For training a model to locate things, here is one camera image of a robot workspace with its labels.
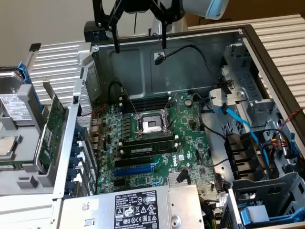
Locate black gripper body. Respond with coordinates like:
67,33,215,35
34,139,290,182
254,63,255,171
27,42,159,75
123,0,152,13

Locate green graphics card black shroud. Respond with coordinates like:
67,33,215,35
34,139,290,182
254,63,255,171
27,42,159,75
34,94,67,174

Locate black box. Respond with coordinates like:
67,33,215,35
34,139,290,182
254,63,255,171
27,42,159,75
83,21,112,43

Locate open grey PC case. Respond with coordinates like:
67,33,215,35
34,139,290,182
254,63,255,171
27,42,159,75
51,23,305,229

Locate small black clip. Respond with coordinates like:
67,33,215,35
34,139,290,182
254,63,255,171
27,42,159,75
28,42,42,52

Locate black RAM slot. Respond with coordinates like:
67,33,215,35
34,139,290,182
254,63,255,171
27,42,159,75
120,103,172,113
118,135,180,146
120,94,172,105

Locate thin metal locking lever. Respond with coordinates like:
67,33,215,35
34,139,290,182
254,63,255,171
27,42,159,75
166,95,181,131
120,87,140,120

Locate blue plastic disk caddy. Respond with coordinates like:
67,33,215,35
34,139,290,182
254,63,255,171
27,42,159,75
18,61,48,117
239,204,305,226

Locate CPU socket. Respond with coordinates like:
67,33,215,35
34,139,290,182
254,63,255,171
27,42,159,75
133,108,174,140

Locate green motherboard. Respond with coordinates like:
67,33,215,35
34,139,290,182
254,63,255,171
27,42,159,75
89,92,231,210

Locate silver hard disk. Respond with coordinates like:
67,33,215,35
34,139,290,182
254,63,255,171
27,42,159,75
0,70,34,127

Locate long black expansion slot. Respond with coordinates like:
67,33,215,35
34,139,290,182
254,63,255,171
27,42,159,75
114,155,153,168

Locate grey parts rack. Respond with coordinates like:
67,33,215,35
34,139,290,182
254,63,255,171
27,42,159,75
0,83,70,197

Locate black fan shroud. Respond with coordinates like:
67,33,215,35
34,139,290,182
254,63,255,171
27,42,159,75
225,133,262,181

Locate blue expansion slot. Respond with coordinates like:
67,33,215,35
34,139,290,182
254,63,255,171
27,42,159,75
113,165,155,177

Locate silver chipset heatsink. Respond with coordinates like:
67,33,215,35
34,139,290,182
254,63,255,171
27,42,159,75
167,170,193,186

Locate CPU with silver lid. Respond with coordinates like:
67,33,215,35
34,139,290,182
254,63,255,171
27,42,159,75
0,135,20,160

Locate silver power supply unit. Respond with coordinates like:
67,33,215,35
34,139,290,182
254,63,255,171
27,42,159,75
61,183,206,229

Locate grey metal disk bay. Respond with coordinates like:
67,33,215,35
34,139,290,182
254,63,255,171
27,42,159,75
227,171,305,229

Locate thin black wire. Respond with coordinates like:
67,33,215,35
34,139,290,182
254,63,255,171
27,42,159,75
152,32,167,58

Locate black wire with connector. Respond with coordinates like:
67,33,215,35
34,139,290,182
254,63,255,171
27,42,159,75
154,44,233,94

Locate black wire loop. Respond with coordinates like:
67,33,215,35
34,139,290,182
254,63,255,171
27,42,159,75
108,81,126,105

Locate red black twisted wire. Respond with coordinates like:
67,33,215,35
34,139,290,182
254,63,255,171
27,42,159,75
78,104,108,118
277,106,305,131

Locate thick black wire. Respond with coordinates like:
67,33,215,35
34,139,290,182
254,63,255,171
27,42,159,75
199,94,227,141

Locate blue SATA wire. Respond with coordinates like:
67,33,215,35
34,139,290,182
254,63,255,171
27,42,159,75
218,104,260,145

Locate yellow red black power wires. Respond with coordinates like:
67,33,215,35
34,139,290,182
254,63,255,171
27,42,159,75
261,128,295,160

